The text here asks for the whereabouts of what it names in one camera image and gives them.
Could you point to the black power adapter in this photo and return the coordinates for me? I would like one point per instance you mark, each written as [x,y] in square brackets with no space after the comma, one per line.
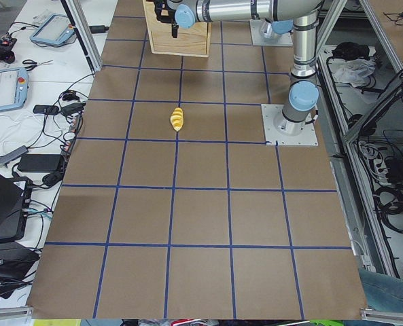
[39,163]

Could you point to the toy bread roll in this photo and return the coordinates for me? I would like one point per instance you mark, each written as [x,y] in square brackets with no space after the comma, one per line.
[177,119]

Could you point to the upper teach pendant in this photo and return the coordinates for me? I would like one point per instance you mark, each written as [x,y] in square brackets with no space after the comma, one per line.
[55,31]

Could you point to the light wooden drawer cabinet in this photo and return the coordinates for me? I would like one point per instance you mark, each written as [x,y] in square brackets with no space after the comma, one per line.
[193,42]

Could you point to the teach pendant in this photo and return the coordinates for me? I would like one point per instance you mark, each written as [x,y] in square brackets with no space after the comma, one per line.
[55,31]
[13,88]

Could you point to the lower teach pendant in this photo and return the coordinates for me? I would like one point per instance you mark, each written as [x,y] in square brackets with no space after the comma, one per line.
[13,88]

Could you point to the black laptop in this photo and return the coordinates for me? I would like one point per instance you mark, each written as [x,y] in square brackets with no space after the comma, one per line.
[15,195]

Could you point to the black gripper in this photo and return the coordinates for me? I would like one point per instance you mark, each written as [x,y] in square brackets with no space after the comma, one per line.
[174,28]

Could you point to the black scissors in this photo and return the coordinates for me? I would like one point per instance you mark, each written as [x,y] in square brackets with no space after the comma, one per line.
[30,64]

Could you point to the white crumpled cloth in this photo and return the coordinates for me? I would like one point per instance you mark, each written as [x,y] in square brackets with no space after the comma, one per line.
[355,72]

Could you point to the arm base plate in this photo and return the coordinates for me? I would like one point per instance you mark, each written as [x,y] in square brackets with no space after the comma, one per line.
[274,34]
[280,131]

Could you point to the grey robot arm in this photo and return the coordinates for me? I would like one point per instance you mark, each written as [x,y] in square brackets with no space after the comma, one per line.
[304,18]

